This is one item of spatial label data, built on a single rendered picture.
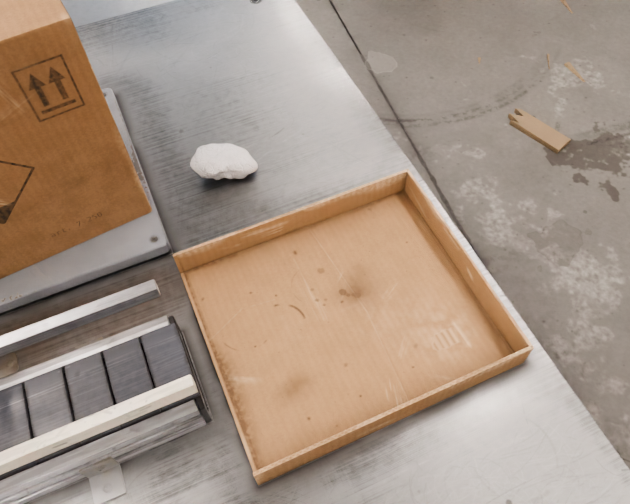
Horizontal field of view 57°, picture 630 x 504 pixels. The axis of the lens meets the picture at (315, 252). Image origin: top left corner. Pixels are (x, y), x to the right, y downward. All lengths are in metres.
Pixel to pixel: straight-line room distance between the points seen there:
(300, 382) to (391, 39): 1.88
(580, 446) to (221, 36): 0.76
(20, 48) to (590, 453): 0.63
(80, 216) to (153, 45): 0.39
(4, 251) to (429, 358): 0.47
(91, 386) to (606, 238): 1.56
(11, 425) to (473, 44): 2.08
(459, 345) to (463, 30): 1.90
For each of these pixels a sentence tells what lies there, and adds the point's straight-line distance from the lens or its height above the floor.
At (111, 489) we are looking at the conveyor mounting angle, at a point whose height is 0.83.
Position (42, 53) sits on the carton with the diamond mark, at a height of 1.10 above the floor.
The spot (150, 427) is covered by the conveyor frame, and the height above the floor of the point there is 0.88.
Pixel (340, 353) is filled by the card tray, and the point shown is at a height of 0.83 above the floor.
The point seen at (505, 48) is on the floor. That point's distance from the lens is 2.39.
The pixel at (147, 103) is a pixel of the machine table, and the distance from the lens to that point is 0.90.
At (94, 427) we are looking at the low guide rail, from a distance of 0.56.
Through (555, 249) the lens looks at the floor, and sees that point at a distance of 1.81.
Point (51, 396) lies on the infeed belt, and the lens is 0.62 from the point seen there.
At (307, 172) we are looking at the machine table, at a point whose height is 0.83.
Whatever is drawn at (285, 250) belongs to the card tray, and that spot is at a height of 0.83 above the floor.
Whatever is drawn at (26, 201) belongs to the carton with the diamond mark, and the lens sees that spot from 0.67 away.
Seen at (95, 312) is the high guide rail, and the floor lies 0.96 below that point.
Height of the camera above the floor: 1.41
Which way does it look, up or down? 57 degrees down
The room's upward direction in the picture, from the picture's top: 2 degrees counter-clockwise
